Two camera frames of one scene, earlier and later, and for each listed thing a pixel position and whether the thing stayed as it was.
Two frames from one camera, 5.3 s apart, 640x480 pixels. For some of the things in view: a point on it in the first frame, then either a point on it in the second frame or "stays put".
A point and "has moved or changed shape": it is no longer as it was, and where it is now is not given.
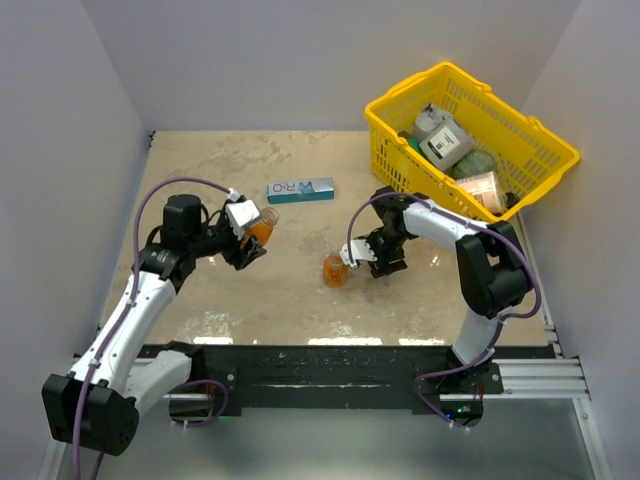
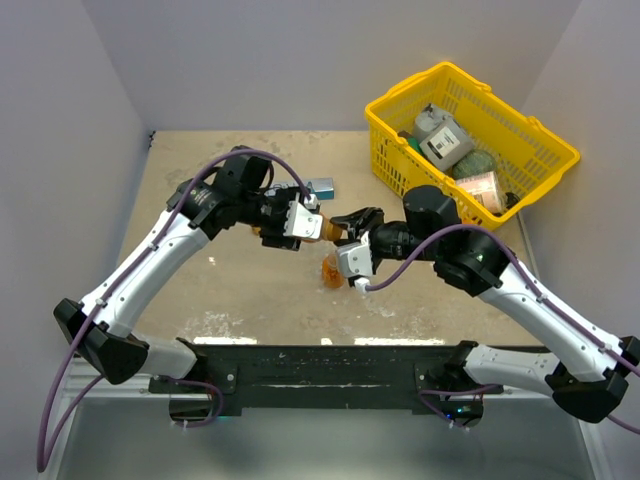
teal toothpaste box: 319,189 stays put
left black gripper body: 219,238 to 273,212
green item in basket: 413,141 stays put
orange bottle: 262,229 has moved or changed shape
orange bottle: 335,272 stays put
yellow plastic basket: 528,156 stays put
